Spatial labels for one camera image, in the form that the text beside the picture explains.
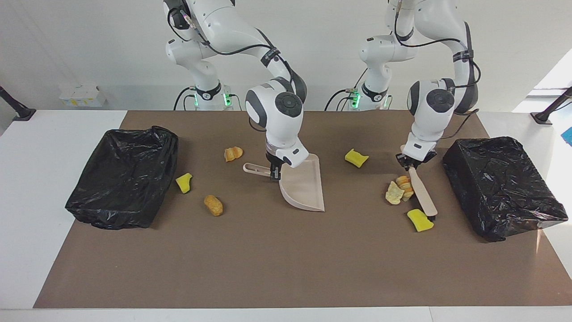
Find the striped bread roll piece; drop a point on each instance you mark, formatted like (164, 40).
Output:
(404, 183)

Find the pale yellow crust piece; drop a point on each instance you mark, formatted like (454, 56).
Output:
(393, 194)

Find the brown table mat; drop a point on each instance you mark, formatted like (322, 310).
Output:
(286, 277)

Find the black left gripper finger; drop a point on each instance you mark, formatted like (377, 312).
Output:
(402, 162)
(430, 157)

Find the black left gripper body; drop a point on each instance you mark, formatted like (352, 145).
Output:
(414, 162)

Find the beige plastic dustpan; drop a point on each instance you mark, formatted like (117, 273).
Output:
(306, 188)

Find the brown breaded nugget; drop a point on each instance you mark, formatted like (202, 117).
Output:
(213, 205)

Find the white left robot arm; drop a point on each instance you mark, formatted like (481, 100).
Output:
(429, 116)

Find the yellow sponge piece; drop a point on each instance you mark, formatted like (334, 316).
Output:
(420, 221)
(356, 158)
(183, 183)

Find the orange croissant bread piece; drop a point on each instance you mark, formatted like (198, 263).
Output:
(233, 154)

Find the blue object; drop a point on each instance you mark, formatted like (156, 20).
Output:
(569, 136)

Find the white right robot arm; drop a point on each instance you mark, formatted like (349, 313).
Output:
(281, 129)

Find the white socket box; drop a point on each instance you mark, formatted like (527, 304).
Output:
(82, 96)

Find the beige hand brush black bristles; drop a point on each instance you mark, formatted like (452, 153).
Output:
(424, 197)

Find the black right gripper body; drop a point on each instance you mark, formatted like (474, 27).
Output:
(273, 163)

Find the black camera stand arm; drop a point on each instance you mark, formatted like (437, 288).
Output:
(22, 114)
(543, 118)

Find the black bag-lined trash bin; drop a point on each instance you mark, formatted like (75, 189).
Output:
(120, 179)
(500, 188)

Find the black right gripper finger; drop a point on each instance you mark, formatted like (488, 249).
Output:
(275, 175)

